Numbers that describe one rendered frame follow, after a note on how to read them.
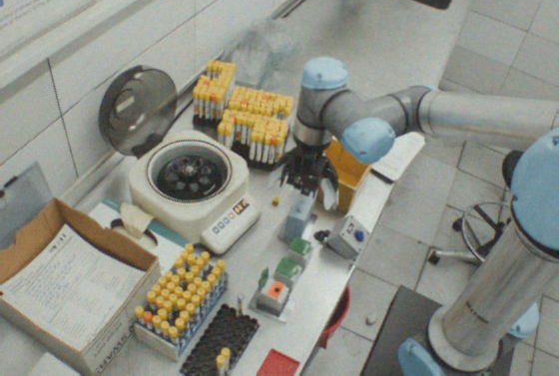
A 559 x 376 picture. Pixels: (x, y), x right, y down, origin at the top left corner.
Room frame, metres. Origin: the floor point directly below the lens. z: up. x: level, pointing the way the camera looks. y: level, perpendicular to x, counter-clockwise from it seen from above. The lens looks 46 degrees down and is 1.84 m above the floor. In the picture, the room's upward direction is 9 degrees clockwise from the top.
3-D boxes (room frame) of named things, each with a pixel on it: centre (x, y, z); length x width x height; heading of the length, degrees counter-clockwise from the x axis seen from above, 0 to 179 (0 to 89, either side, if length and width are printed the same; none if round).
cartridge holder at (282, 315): (0.51, -0.03, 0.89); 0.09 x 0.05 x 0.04; 72
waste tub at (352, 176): (0.88, -0.15, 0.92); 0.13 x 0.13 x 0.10; 67
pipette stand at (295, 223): (0.74, -0.07, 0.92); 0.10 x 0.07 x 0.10; 166
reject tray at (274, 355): (0.37, -0.06, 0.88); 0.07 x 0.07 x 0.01; 69
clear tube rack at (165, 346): (0.46, 0.15, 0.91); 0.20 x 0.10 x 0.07; 159
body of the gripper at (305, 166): (0.68, -0.05, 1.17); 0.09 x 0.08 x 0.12; 166
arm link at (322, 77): (0.69, -0.05, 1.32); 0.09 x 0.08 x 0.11; 38
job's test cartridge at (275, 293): (0.51, -0.03, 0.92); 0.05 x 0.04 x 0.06; 72
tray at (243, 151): (0.96, 0.08, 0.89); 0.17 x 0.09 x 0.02; 86
